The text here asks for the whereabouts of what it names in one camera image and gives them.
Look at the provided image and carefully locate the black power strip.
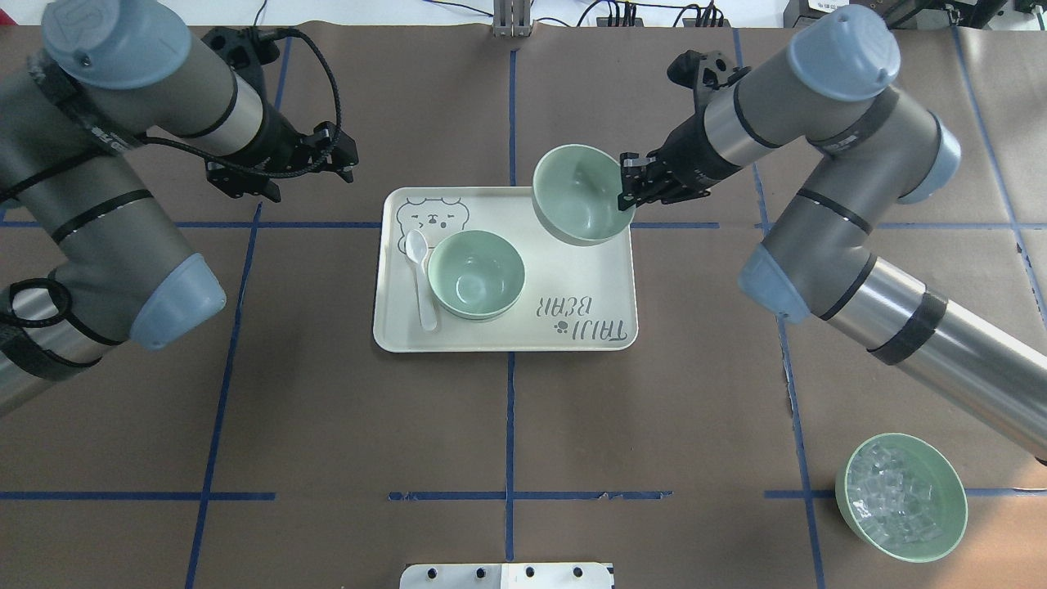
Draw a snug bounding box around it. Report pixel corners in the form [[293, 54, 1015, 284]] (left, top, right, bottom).
[[584, 8, 732, 29]]

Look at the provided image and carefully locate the green bowl with ice cubes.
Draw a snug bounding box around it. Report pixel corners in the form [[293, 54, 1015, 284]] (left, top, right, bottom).
[[834, 433, 968, 564]]

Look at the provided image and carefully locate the grey aluminium post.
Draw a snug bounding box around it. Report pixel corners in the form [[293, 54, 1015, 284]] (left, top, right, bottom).
[[492, 0, 533, 38]]

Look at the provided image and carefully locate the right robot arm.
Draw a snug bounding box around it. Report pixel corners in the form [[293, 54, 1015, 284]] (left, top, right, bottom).
[[618, 4, 1046, 461]]

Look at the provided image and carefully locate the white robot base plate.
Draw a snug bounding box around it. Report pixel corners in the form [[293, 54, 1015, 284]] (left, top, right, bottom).
[[399, 562, 616, 588]]

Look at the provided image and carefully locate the white plastic spoon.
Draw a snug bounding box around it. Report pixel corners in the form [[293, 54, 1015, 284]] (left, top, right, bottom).
[[405, 230, 438, 332]]

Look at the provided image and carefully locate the cream bear tray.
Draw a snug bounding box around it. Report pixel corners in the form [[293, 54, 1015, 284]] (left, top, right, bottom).
[[373, 187, 639, 352]]

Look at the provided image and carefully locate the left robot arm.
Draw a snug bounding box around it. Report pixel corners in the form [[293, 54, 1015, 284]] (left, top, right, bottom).
[[1, 1, 359, 414]]

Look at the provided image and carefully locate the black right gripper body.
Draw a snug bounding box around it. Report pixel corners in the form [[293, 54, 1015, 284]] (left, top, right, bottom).
[[651, 116, 741, 205]]

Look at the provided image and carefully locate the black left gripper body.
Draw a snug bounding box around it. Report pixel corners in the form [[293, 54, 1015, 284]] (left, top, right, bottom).
[[205, 106, 359, 202]]

